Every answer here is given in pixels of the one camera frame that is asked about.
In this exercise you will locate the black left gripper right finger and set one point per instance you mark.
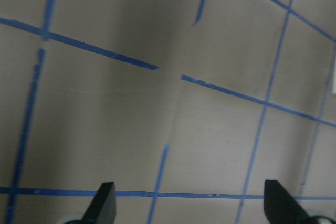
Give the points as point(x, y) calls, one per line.
point(280, 207)

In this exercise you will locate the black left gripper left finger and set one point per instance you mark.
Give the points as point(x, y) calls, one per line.
point(103, 208)

